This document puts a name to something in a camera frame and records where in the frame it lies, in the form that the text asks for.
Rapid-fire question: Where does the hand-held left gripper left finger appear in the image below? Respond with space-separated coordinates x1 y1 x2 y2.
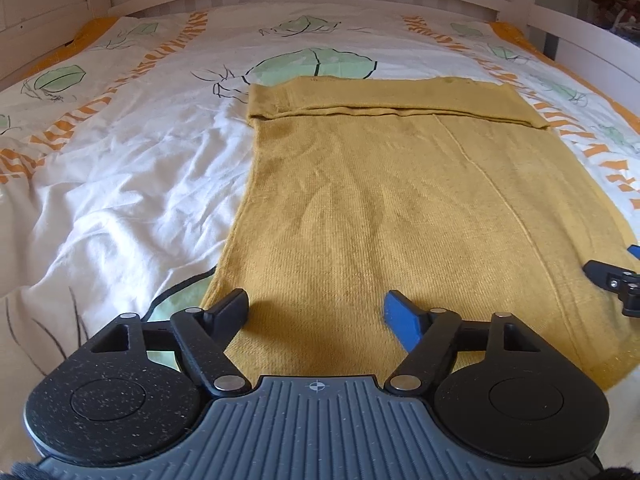
75 288 253 395

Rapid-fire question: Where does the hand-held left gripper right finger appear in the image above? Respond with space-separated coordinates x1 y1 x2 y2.
382 289 549 395

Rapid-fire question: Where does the yellow knit sweater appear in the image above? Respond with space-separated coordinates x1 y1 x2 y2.
200 76 640 392

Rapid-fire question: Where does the white leaf-print duvet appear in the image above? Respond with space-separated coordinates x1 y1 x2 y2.
0 2 640 466

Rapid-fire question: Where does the brown plush toy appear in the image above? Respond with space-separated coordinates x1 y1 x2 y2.
589 0 640 43

